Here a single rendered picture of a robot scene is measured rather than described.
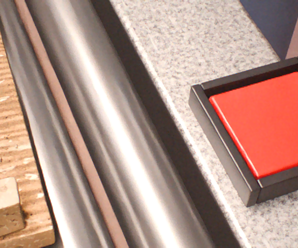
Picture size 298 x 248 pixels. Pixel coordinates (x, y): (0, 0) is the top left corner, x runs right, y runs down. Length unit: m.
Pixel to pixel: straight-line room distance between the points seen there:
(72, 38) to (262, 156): 0.14
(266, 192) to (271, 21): 0.65
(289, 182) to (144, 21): 0.15
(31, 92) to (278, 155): 0.15
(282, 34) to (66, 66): 0.64
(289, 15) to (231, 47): 0.57
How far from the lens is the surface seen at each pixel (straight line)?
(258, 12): 0.96
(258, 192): 0.35
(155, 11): 0.44
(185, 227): 0.34
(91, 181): 0.41
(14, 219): 0.31
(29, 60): 0.41
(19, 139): 0.35
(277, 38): 1.02
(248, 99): 0.38
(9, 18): 0.44
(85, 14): 0.44
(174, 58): 0.41
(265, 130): 0.37
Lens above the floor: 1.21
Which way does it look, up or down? 52 degrees down
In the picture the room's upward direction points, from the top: 5 degrees clockwise
